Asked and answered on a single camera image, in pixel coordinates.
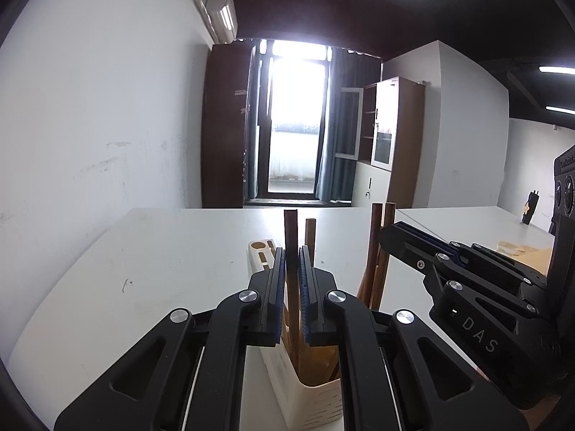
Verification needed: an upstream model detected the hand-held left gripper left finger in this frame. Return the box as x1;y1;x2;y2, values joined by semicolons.
54;247;287;431

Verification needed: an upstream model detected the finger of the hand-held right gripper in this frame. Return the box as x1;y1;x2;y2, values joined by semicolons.
449;241;549;319
378;221;553;369

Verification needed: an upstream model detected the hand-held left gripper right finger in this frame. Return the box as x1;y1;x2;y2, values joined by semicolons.
298;245;528;431

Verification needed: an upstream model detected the light bamboo chopstick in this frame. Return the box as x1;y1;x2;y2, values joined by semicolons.
310;346;341;384

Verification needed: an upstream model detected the cream plastic utensil holder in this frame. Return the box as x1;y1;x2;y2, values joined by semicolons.
248;239;346;431

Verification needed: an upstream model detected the light wooden board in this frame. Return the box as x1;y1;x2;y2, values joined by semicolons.
496;240;555;279

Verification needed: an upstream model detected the small dark object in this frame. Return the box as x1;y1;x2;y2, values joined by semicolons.
521;190;541;225

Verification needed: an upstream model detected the grey-blue curtain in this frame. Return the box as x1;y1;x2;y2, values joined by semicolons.
245;40;270;200
314;47;382;203

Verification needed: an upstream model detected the brown cabinet with glass door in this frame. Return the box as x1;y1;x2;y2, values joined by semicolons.
332;76;425;209

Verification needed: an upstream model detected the tall brown cabinet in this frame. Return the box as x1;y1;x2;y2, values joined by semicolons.
201;42;252;209

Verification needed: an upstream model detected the glass balcony door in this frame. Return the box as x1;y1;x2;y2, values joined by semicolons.
258;40;331;198

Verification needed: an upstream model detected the white air conditioner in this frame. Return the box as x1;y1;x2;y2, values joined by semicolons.
204;0;238;42

